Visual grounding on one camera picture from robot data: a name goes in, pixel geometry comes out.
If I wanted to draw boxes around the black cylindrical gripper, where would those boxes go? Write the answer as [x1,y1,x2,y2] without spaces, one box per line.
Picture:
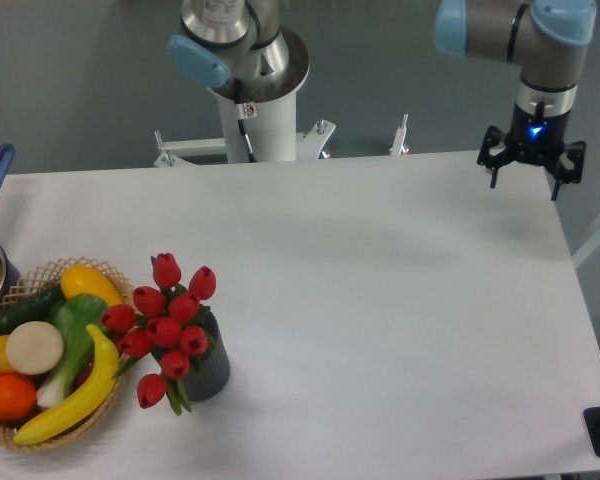
[477,84,587,201]

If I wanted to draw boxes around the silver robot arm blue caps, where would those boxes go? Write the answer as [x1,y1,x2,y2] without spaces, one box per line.
[434,0,597,191]

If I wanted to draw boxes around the dark grey ribbed vase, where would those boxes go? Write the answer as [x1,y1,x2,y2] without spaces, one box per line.
[148,308,230,414]

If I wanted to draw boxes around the white table clamp right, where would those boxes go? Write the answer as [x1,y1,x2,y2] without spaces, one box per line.
[389,113,410,156]

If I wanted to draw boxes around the white table clamp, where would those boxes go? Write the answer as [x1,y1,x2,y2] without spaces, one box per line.
[389,113,410,156]
[296,119,336,161]
[153,130,227,168]

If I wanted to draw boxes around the white table clamp middle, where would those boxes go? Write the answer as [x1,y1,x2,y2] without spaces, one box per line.
[296,119,336,161]

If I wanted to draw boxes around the white table clamp left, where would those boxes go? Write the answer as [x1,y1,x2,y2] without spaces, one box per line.
[153,130,227,168]

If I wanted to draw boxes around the red tulip bouquet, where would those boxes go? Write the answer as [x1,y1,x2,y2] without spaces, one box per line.
[101,253,219,415]

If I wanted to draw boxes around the yellow lemon toy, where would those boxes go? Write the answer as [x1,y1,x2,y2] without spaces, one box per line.
[60,264,124,306]

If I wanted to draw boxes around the yellow plastic banana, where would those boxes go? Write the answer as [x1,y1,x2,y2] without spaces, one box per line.
[13,324,119,446]

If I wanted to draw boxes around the green bok choy toy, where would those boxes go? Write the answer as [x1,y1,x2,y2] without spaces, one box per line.
[37,294,108,410]

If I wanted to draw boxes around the green cucumber toy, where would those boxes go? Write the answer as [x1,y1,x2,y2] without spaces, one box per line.
[0,283,65,336]

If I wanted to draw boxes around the beige round bun toy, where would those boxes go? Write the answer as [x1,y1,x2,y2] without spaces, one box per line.
[5,321,64,375]

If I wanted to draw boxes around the orange plastic orange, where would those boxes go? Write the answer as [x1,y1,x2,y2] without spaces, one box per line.
[0,373,37,420]

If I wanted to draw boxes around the woven wicker basket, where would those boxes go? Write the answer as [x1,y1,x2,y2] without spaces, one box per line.
[0,257,132,451]

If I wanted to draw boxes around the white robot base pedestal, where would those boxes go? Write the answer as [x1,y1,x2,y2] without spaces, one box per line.
[167,0,311,164]

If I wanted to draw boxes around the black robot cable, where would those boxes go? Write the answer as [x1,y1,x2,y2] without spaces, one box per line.
[233,78,258,164]

